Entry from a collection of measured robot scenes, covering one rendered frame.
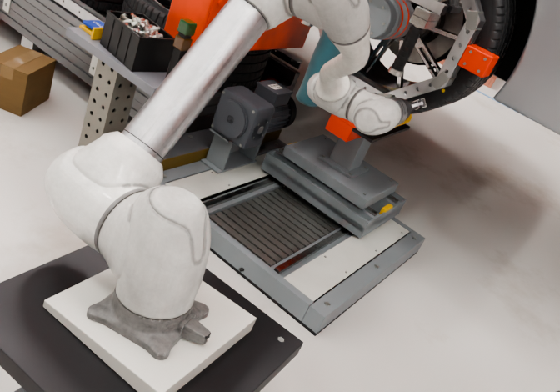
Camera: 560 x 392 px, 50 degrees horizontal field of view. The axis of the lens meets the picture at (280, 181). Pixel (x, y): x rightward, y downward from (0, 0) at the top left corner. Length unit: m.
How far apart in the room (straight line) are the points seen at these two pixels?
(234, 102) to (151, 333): 1.16
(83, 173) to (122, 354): 0.35
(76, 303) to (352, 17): 0.79
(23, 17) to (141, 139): 1.73
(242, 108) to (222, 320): 1.03
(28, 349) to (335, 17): 0.85
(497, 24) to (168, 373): 1.44
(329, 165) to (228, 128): 0.44
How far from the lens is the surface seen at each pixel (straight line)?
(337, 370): 1.82
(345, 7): 1.25
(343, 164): 2.37
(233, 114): 2.16
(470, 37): 1.98
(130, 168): 1.19
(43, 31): 2.78
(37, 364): 1.17
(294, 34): 2.49
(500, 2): 2.05
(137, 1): 2.52
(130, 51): 1.95
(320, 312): 1.85
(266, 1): 1.29
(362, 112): 1.69
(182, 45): 1.87
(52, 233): 1.92
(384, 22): 1.92
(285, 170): 2.36
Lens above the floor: 1.18
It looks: 27 degrees down
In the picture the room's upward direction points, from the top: 23 degrees clockwise
